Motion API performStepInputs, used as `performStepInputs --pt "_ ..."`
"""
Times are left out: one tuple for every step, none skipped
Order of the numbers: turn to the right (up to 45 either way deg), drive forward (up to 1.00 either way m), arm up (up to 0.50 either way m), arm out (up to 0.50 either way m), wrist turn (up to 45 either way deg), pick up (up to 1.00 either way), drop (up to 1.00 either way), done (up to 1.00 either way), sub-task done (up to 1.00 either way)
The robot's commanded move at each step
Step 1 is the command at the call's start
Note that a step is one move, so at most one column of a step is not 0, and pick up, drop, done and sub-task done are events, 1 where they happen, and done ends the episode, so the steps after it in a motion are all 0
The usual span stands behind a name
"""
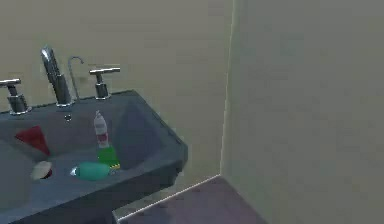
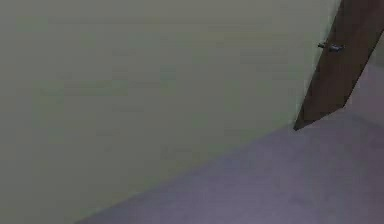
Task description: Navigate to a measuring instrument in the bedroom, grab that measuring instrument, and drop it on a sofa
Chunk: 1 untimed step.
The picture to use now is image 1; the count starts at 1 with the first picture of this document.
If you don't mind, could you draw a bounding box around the chrome tap handle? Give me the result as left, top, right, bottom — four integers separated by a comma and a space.
88, 67, 122, 101
0, 78, 33, 116

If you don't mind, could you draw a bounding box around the teal soap bar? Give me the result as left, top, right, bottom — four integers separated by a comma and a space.
70, 161, 111, 182

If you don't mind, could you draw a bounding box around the white and red bottle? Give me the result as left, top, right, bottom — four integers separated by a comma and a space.
93, 110, 110, 149

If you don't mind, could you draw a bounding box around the dark grey sink basin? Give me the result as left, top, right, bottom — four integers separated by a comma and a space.
0, 89, 189, 224

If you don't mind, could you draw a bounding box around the chrome faucet spout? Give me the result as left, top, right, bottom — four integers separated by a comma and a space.
40, 46, 74, 108

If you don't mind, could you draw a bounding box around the red cloth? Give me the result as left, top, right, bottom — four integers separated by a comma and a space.
14, 125, 52, 157

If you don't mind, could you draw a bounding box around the dark purple cabinet top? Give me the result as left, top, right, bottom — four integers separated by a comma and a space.
112, 174, 269, 224

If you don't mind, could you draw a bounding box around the green sponge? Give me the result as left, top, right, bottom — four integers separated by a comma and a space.
97, 145, 121, 170

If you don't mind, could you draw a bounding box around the thin chrome hook pipe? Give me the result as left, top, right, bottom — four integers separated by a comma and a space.
67, 55, 85, 101

